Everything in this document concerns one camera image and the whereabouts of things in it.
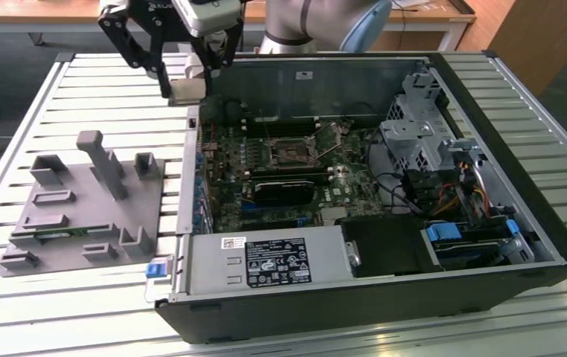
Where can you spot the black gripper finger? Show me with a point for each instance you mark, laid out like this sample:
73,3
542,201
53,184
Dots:
123,37
230,44

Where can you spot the silver square CPU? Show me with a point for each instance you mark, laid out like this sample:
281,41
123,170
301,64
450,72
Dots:
185,91

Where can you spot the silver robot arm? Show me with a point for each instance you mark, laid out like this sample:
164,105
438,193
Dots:
285,22

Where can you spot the black RAM slot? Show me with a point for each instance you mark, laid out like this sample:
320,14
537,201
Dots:
280,122
280,130
289,178
292,171

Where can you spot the CPU socket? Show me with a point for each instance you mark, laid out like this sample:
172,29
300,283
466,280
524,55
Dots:
292,152

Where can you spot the light wooden desk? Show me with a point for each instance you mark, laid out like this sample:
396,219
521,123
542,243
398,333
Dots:
38,15

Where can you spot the metal locking lever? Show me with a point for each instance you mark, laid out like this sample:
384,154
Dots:
334,143

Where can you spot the black graphics card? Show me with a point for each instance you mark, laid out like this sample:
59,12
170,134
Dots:
282,194

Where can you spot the green motherboard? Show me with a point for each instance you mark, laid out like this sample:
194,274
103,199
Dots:
352,175

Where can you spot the silver metal disk bay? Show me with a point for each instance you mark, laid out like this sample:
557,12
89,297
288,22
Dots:
412,141

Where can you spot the grey plastic parts rack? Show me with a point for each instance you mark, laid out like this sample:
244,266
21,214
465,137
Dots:
89,223

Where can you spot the silver chipset heatsink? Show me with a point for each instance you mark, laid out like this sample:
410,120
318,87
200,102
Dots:
333,216

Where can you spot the green RAM stick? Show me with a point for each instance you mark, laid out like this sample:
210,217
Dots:
81,231

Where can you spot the silver power supply with label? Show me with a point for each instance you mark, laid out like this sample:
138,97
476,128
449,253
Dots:
213,267

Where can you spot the brown wooden cabinet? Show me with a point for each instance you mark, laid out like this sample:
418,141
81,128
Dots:
536,37

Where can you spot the blue case latch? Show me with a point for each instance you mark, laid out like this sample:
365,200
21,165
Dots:
155,269

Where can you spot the hard disk in blue carrier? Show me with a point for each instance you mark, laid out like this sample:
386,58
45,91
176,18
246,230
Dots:
444,232

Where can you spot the blue plastic clip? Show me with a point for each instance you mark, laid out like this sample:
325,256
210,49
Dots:
512,227

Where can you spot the black PC case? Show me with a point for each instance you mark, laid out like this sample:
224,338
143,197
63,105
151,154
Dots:
361,312

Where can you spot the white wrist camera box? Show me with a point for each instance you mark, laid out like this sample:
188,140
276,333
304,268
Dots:
208,15

